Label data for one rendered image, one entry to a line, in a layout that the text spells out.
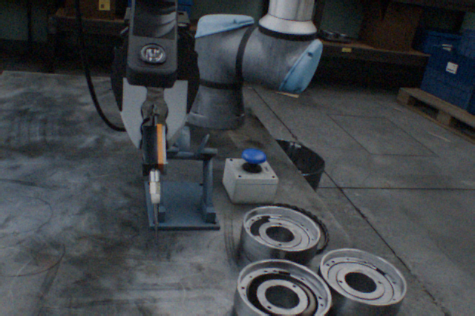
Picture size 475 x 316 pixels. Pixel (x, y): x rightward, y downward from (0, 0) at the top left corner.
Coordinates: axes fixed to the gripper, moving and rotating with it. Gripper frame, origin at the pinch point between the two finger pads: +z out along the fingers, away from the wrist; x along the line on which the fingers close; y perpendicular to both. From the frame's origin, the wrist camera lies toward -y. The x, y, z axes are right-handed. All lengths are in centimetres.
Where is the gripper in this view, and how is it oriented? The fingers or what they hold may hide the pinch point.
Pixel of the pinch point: (153, 141)
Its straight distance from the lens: 57.0
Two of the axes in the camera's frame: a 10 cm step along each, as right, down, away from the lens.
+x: -9.8, -0.2, -1.8
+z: -1.1, 8.8, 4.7
